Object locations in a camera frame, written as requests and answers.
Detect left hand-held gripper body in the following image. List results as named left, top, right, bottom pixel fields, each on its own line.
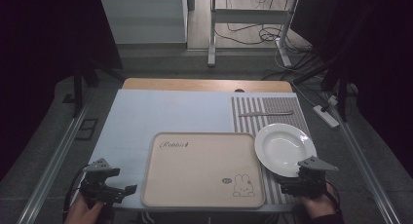
left=79, top=157, right=127, bottom=206

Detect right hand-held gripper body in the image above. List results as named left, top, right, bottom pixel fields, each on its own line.
left=285, top=155, right=339, bottom=200

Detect white round plate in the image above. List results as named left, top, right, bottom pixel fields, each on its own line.
left=253, top=122, right=318, bottom=179

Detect person's right hand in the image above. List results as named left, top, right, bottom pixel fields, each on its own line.
left=298, top=183, right=341, bottom=220

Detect person's left hand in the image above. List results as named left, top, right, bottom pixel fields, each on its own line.
left=63, top=194, right=105, bottom=224

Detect white power strip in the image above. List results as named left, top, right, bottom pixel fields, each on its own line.
left=313, top=104, right=341, bottom=130

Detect beige table knife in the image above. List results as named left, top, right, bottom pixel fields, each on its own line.
left=238, top=110, right=294, bottom=118

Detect beige tray with rabbit print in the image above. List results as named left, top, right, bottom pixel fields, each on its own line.
left=140, top=131, right=267, bottom=209

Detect grey striped placemat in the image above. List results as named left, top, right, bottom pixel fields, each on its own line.
left=230, top=95, right=314, bottom=206

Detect light blue table cover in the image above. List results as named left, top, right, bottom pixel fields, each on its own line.
left=69, top=89, right=305, bottom=214

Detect black metal stand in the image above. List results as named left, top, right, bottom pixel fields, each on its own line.
left=291, top=0, right=361, bottom=123
left=71, top=0, right=125, bottom=119

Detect wooden table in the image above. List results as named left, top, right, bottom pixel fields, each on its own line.
left=122, top=77, right=294, bottom=93

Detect white cabinet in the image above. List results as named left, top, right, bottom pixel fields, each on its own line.
left=99, top=0, right=190, bottom=45

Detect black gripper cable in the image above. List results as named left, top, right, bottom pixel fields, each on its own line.
left=324, top=180, right=343, bottom=216
left=61, top=170, right=90, bottom=223

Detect aluminium rail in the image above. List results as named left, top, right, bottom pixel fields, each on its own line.
left=16, top=95, right=95, bottom=224
left=335, top=115, right=404, bottom=224

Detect black floor cables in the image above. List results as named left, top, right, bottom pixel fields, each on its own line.
left=213, top=0, right=325, bottom=83

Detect white desk frame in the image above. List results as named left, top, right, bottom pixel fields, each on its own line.
left=206, top=0, right=299, bottom=68

